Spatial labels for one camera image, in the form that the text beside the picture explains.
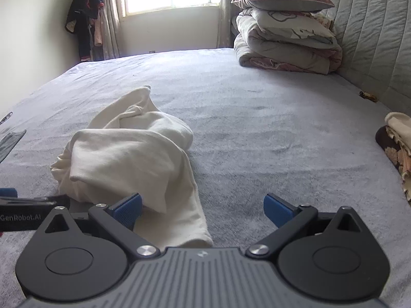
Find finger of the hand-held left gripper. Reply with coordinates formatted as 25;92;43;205
0;188;70;207

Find brown floral cloth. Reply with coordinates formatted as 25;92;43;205
375;125;411;204

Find folded grey quilt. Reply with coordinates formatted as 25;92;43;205
234;32;343;75

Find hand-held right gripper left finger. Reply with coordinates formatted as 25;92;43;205
38;193;160;259

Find hanging clothes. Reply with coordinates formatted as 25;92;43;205
65;0;105;62

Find bed with grey blanket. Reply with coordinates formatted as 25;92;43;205
0;48;411;308

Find quilted grey headboard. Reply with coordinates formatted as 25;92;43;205
316;0;411;129

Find dark grey cloth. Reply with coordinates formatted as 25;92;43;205
0;130;27;164

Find white long-sleeve shirt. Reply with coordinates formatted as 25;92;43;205
50;85;214;248

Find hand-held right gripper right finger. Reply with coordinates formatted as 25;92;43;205
246;193;370;259

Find grey patterned curtain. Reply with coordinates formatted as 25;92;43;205
217;0;260;49
96;0;124;60

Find printed grey pillow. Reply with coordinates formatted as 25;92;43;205
236;8;338;49

